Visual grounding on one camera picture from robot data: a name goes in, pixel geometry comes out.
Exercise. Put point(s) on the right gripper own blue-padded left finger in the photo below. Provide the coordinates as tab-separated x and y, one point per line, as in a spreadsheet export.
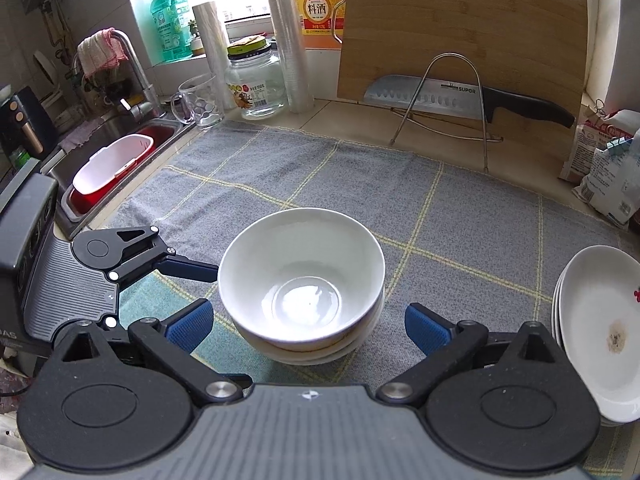
166	346

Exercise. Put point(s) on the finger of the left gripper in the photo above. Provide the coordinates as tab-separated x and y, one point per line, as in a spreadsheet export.
124	256
118	339

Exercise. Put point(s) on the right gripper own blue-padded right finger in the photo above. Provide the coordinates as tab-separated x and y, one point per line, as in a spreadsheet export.
448	349

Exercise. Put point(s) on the white red plastic basin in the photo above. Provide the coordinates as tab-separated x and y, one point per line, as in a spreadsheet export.
109	165

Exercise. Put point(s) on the metal faucet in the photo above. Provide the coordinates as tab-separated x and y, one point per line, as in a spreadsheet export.
126	85

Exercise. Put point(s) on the white plate stack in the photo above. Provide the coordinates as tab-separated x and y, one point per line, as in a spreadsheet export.
595	320

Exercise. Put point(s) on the glass mug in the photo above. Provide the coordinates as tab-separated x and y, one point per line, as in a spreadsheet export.
197	102

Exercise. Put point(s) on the grey checked cloth mat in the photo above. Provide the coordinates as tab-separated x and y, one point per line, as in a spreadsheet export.
463	244

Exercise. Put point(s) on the pink white rag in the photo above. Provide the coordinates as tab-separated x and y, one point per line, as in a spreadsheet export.
101	51

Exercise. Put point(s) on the glass jar green lid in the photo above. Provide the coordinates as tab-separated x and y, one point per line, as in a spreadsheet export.
255	79

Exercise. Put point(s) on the green detergent bottle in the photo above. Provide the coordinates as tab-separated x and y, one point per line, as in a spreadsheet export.
171	20

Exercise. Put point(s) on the white food bag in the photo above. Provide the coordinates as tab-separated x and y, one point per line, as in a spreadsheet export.
611	187

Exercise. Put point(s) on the short plastic wrap roll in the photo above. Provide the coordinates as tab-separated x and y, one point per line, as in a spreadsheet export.
215	40

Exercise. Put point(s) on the bamboo cutting board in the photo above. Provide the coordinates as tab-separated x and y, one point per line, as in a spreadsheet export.
532	47

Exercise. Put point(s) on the tall plastic wrap roll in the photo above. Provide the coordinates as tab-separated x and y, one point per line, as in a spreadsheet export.
286	26

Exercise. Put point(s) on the metal wire rack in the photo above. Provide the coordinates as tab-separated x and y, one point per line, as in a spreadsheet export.
436	96

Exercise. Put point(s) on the kitchen knife black handle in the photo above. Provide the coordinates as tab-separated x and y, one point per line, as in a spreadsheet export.
525	106

